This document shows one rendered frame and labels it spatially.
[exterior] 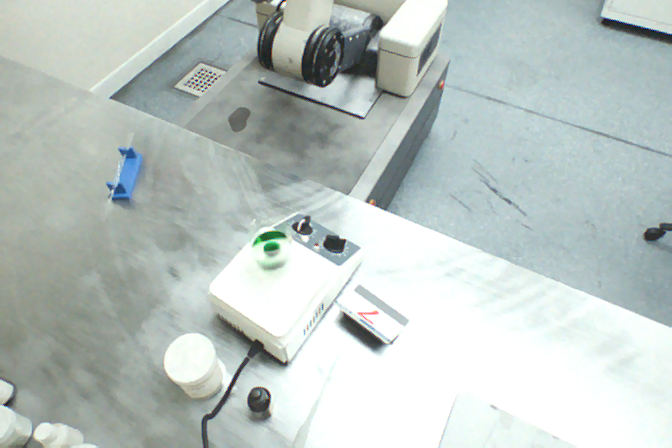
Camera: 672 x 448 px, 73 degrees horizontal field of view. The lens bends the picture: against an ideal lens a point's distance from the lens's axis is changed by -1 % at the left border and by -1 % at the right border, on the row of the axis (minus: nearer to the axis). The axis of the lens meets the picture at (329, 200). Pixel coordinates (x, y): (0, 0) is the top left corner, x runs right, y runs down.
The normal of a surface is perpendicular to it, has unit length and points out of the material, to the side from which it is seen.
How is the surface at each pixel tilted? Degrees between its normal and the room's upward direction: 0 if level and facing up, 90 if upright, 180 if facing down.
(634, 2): 90
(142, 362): 0
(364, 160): 0
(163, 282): 0
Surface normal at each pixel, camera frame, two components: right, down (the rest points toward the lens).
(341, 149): 0.00, -0.61
